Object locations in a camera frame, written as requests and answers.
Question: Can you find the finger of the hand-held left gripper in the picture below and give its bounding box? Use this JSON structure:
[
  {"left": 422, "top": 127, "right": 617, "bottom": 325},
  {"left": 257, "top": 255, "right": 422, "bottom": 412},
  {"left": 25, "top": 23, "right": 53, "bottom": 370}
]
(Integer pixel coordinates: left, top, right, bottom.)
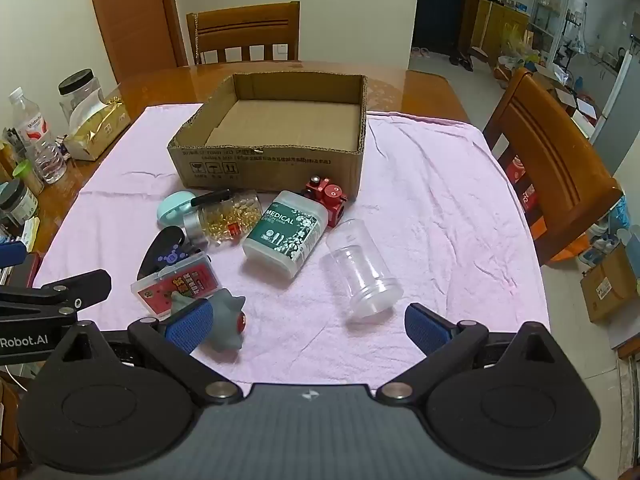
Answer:
[
  {"left": 0, "top": 269, "right": 112, "bottom": 328},
  {"left": 0, "top": 241, "right": 27, "bottom": 267}
]

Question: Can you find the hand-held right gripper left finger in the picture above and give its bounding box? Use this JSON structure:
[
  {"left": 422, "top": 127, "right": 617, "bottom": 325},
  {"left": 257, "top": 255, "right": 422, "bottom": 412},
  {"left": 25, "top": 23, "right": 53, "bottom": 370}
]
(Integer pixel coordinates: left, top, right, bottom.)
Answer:
[{"left": 44, "top": 299, "right": 243, "bottom": 407}]

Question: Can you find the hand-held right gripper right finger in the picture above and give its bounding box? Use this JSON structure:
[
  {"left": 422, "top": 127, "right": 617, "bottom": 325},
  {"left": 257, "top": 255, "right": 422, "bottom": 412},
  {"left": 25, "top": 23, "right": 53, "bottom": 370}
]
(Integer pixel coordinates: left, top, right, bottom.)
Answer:
[{"left": 375, "top": 303, "right": 577, "bottom": 407}]

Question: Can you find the grey toy figure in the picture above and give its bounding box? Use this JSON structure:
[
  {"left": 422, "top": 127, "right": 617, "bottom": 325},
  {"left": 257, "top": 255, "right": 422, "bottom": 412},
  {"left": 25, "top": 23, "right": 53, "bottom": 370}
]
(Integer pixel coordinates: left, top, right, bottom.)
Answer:
[{"left": 170, "top": 288, "right": 247, "bottom": 353}]

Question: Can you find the clear playing card case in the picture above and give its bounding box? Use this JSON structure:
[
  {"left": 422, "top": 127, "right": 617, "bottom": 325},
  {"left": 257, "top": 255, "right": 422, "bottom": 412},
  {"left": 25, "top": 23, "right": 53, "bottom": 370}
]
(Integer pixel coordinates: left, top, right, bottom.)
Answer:
[{"left": 131, "top": 251, "right": 222, "bottom": 317}]

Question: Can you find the black toy car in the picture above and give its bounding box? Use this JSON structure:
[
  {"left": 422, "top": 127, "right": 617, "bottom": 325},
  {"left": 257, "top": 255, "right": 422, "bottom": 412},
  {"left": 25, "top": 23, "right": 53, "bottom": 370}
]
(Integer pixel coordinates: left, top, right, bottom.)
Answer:
[{"left": 136, "top": 226, "right": 198, "bottom": 283}]

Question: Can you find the clear plastic jar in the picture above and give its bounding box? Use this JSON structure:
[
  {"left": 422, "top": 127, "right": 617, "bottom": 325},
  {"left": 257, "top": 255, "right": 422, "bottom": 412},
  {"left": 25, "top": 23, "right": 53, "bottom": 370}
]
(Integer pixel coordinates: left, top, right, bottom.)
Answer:
[{"left": 320, "top": 218, "right": 403, "bottom": 322}]

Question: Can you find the green label cotton swab box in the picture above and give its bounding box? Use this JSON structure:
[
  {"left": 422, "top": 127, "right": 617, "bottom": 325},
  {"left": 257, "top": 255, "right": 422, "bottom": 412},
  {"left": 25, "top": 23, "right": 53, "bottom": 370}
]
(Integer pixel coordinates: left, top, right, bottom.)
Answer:
[{"left": 242, "top": 190, "right": 329, "bottom": 278}]

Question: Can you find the cardboard box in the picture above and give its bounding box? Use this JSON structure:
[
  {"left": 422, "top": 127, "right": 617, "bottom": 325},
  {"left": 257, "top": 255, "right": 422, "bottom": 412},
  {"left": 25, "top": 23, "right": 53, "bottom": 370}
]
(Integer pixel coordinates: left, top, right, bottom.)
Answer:
[
  {"left": 580, "top": 242, "right": 640, "bottom": 323},
  {"left": 166, "top": 73, "right": 369, "bottom": 200}
]

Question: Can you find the small glass jar black lid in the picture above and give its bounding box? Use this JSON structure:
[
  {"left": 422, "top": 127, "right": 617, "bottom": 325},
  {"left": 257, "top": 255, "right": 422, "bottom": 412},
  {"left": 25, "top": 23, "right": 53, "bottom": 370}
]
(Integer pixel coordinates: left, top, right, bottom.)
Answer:
[{"left": 0, "top": 178, "right": 40, "bottom": 226}]

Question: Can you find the bottle with green cap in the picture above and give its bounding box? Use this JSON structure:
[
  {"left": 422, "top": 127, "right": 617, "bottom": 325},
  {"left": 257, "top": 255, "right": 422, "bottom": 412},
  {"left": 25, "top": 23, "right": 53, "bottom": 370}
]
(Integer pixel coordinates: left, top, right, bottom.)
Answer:
[{"left": 12, "top": 160, "right": 46, "bottom": 196}]

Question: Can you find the clear jar of yellow capsules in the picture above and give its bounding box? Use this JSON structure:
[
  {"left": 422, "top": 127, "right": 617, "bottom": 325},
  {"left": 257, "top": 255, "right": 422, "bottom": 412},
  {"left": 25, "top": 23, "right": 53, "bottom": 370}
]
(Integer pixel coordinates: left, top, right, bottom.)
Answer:
[{"left": 184, "top": 190, "right": 264, "bottom": 247}]

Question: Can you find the mint green oval case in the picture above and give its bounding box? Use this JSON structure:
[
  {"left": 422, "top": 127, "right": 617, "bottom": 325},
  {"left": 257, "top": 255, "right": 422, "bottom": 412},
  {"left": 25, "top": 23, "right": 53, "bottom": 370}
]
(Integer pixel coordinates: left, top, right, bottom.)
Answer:
[{"left": 157, "top": 191, "right": 197, "bottom": 225}]

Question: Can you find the clear water bottle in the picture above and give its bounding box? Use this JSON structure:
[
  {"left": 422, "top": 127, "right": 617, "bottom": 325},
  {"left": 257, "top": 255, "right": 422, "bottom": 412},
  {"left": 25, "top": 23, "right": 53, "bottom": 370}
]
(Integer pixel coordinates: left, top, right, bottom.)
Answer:
[{"left": 9, "top": 86, "right": 67, "bottom": 184}]

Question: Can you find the pink towel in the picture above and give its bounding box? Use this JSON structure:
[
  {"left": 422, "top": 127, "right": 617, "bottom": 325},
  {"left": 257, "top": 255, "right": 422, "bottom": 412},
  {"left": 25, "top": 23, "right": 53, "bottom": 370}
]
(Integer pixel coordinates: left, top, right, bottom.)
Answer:
[{"left": 32, "top": 104, "right": 551, "bottom": 391}]

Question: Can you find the gold tissue pack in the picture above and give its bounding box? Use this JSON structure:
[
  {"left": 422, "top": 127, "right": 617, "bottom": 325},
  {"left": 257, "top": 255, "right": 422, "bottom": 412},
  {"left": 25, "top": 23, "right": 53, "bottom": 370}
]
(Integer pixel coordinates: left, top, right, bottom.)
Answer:
[{"left": 64, "top": 95, "right": 132, "bottom": 162}]

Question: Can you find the red wooden toy train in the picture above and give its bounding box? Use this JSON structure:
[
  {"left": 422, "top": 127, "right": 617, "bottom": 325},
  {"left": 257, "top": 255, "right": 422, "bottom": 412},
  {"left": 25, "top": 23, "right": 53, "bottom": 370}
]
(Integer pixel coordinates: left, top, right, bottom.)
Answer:
[{"left": 305, "top": 175, "right": 348, "bottom": 231}]

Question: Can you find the red box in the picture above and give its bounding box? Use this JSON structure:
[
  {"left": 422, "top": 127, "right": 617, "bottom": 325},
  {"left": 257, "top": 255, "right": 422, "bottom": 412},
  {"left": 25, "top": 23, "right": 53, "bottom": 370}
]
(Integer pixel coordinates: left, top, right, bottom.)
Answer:
[{"left": 505, "top": 155, "right": 538, "bottom": 211}]

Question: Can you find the cardboard box on floor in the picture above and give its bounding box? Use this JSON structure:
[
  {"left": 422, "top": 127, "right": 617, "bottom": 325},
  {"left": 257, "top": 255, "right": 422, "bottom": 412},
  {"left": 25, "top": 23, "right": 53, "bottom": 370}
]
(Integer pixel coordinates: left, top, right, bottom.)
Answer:
[{"left": 580, "top": 242, "right": 640, "bottom": 323}]

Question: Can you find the wooden chair with grooved back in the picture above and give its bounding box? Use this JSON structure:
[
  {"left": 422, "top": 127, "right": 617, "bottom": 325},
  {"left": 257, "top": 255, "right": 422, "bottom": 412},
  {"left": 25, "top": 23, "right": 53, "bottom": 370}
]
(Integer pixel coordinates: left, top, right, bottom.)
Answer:
[{"left": 482, "top": 67, "right": 624, "bottom": 266}]

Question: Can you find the brown wooden door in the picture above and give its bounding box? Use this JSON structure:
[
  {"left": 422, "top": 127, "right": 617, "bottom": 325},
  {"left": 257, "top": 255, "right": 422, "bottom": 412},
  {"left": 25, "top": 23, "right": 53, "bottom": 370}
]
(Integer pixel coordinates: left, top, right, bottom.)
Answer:
[{"left": 85, "top": 0, "right": 177, "bottom": 86}]

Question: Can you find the grey refrigerator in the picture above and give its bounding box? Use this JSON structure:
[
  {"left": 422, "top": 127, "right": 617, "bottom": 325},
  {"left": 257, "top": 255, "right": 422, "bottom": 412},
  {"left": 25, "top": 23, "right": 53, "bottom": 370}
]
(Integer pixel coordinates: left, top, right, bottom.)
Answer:
[{"left": 590, "top": 35, "right": 640, "bottom": 176}]

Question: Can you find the yellow plastic bag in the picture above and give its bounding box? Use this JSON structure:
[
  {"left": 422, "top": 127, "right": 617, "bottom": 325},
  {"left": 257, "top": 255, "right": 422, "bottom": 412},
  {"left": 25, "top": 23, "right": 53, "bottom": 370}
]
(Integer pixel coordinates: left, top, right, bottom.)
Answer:
[{"left": 500, "top": 22, "right": 541, "bottom": 68}]

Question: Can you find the wooden cabinet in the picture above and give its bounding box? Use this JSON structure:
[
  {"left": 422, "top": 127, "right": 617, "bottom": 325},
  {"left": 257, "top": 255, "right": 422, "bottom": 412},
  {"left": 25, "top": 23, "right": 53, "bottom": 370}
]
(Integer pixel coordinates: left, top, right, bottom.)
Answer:
[{"left": 472, "top": 0, "right": 531, "bottom": 61}]

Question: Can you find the wooden chair with slatted back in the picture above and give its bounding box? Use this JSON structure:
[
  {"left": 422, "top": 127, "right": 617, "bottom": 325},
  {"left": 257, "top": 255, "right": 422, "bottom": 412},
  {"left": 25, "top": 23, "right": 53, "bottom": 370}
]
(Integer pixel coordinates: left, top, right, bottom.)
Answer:
[{"left": 186, "top": 1, "right": 301, "bottom": 67}]

